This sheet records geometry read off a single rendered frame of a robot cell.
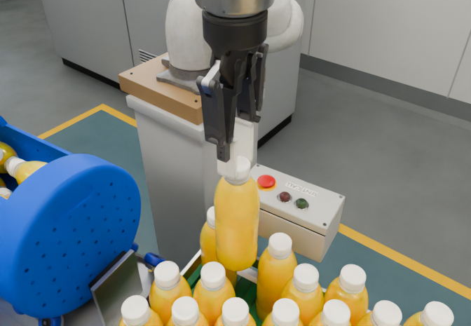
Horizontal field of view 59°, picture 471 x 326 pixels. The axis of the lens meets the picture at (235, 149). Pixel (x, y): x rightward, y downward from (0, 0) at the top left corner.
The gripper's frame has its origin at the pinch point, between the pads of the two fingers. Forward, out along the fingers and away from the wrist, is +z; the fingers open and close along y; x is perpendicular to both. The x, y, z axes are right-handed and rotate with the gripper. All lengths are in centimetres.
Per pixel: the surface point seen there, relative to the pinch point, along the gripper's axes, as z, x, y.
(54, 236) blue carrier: 14.7, -22.7, 17.9
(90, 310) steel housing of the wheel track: 37.7, -23.1, 16.6
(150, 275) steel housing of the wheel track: 37.8, -18.4, 4.4
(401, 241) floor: 131, 23, -124
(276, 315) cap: 19.3, 12.3, 8.9
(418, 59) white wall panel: 95, -9, -265
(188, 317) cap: 19.3, 1.8, 15.8
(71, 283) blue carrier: 26.7, -22.7, 18.2
